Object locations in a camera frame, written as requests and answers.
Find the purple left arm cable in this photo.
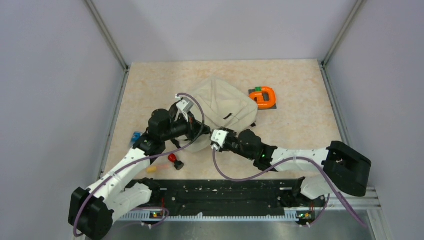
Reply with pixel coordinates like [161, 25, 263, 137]
[72, 92, 206, 238]

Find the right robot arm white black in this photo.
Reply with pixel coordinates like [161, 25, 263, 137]
[210, 128, 372, 206]

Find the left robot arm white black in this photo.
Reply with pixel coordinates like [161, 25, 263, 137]
[68, 107, 210, 240]

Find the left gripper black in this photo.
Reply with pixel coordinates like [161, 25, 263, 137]
[161, 110, 211, 142]

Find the orange tape dispenser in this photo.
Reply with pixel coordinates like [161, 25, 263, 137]
[248, 86, 277, 110]

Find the red black stamp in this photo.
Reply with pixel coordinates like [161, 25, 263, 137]
[167, 153, 185, 171]

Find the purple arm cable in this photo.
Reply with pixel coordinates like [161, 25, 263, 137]
[72, 92, 206, 238]
[211, 144, 369, 229]

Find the beige canvas student bag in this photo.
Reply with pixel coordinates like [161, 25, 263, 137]
[188, 76, 258, 133]

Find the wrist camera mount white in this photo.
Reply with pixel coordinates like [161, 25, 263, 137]
[210, 129, 229, 151]
[175, 94, 194, 122]

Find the black square pad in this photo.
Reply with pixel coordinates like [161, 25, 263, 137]
[248, 87, 278, 111]

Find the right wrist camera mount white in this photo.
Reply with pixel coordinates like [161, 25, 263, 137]
[210, 129, 229, 151]

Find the blue glue bottle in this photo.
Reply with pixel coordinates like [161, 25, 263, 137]
[129, 131, 143, 148]

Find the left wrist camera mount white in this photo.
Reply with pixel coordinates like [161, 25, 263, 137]
[175, 94, 194, 122]

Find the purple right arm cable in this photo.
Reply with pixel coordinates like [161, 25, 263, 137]
[211, 144, 369, 229]

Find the yellow pink highlighter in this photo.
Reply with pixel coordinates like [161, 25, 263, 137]
[146, 163, 171, 174]

